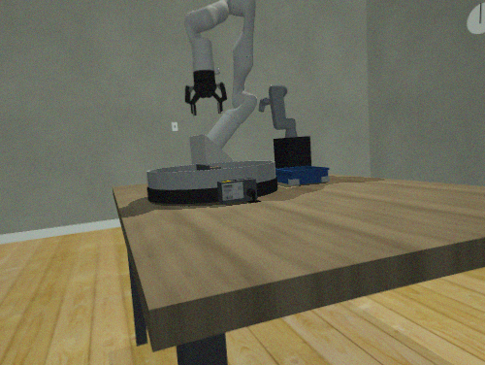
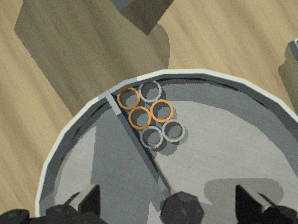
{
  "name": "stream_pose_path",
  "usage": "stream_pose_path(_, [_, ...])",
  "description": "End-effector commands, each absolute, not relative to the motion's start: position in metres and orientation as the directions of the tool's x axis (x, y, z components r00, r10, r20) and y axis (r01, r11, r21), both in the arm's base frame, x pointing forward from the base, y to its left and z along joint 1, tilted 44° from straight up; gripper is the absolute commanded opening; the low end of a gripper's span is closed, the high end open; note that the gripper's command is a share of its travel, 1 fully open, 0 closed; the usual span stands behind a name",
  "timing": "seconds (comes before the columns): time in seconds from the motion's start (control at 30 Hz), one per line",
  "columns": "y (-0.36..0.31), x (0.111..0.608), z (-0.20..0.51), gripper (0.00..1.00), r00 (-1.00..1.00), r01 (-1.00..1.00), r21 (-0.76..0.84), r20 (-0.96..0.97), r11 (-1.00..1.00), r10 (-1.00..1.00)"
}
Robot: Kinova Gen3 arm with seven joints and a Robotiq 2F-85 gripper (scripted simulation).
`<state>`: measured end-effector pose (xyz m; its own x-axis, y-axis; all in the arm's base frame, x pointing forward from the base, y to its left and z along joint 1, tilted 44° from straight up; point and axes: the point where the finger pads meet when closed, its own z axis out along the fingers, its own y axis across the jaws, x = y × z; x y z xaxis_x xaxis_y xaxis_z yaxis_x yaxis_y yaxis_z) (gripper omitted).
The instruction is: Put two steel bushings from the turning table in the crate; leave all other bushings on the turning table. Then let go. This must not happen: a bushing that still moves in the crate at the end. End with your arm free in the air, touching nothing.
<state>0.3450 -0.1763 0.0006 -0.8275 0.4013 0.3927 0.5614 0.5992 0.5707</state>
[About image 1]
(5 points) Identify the blue crate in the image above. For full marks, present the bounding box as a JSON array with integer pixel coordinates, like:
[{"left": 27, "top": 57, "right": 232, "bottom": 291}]
[{"left": 275, "top": 166, "right": 330, "bottom": 185}]

